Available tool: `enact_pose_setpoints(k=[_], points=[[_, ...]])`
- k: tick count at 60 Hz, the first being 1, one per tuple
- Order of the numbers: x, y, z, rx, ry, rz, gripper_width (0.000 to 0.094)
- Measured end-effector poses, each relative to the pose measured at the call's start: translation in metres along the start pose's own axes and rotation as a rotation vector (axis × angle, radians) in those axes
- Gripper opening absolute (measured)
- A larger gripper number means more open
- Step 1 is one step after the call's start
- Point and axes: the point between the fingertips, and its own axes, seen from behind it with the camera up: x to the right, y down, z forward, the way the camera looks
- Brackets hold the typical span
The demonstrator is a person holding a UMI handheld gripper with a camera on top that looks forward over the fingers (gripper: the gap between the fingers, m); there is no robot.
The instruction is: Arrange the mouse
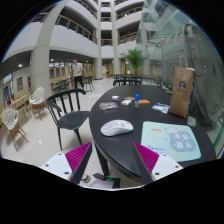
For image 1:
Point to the group of black chairs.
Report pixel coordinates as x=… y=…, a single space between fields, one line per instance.
x=63 y=85

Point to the grey smartphone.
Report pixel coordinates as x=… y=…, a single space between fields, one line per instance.
x=191 y=121

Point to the black wooden spindle chair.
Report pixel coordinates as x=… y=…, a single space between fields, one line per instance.
x=73 y=120

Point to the brown flat packet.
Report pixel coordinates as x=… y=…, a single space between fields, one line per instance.
x=130 y=98

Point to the white lattice chair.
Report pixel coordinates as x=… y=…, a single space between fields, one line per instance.
x=10 y=118
x=37 y=96

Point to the light green printed mouse pad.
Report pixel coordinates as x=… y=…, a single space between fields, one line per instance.
x=166 y=141

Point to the clear plastic snack packet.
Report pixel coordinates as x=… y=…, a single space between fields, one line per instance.
x=108 y=106

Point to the white perforated computer mouse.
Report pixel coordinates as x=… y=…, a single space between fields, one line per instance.
x=116 y=128

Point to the brown paper bag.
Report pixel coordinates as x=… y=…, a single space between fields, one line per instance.
x=181 y=93

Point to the flat white box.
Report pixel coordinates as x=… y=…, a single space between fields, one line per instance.
x=126 y=103

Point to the white and blue packet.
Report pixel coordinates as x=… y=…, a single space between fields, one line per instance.
x=160 y=107

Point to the small blue-capped bottle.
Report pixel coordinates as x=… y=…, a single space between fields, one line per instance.
x=136 y=100

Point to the row of black chairs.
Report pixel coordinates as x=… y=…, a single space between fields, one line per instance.
x=126 y=81

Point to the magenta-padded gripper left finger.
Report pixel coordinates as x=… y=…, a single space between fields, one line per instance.
x=78 y=156

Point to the potted palm plant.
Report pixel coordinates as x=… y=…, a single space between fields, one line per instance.
x=136 y=60

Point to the small white box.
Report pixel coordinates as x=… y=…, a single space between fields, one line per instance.
x=115 y=98

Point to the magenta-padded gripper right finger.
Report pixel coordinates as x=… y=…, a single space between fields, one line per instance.
x=148 y=158

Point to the person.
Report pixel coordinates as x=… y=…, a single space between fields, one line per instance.
x=77 y=71

